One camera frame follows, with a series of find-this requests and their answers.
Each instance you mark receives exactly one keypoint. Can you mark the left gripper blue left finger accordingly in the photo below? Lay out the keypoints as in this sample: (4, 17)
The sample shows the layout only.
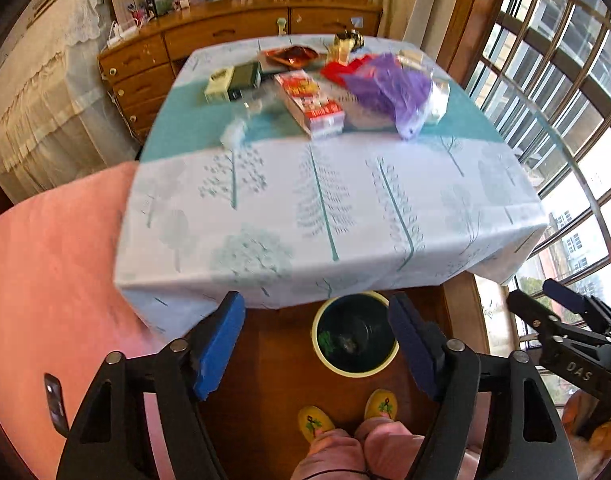
(214, 341)

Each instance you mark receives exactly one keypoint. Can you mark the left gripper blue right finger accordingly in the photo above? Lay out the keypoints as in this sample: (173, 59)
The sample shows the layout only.
(408, 329)

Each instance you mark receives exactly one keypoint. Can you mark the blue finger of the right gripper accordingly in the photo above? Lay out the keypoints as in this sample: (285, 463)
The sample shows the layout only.
(569, 299)

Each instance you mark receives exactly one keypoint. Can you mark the green paper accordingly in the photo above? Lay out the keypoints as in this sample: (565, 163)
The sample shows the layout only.
(327, 343)

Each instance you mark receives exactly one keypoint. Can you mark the red cartoon milk carton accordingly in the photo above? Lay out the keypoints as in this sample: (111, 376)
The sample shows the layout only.
(314, 111)

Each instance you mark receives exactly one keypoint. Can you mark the purple plastic bag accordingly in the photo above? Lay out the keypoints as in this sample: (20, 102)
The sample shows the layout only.
(405, 91)

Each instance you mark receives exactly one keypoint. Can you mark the red paper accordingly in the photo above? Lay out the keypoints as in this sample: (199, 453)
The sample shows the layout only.
(336, 72)

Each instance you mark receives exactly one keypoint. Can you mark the orange foil snack bag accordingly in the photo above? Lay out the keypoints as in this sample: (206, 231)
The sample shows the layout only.
(294, 57)

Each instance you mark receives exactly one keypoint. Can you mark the yellow rim trash bin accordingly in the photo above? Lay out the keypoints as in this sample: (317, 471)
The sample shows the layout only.
(365, 343)

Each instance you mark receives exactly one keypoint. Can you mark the right yellow slipper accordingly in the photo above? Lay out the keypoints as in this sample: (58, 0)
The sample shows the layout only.
(382, 403)

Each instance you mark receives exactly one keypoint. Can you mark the pink trouser legs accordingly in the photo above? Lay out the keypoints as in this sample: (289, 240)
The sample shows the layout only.
(381, 447)

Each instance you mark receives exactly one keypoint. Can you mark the tree pattern tablecloth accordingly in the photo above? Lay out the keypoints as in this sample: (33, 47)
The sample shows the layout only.
(288, 220)

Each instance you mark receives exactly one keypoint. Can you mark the pink bed cover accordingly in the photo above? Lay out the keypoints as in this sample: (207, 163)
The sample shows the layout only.
(60, 312)

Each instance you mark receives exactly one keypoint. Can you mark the black phone on bed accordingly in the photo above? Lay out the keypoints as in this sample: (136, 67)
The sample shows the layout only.
(55, 402)

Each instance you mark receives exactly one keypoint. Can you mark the clear plastic bag on table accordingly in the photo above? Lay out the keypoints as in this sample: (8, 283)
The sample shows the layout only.
(255, 106)

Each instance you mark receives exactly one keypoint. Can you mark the green and cream box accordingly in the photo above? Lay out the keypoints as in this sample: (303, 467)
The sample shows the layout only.
(228, 84)

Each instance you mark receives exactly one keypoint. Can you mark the cream small box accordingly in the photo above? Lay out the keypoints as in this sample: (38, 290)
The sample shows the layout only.
(412, 58)

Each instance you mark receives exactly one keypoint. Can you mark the wooden desk with drawers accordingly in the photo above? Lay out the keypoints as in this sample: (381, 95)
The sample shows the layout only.
(140, 71)

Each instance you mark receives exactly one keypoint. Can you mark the white lace covered piano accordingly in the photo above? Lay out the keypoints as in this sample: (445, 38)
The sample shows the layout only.
(57, 120)

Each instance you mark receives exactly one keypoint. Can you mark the black gold crumpled wrapper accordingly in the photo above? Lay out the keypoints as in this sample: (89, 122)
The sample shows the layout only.
(349, 38)

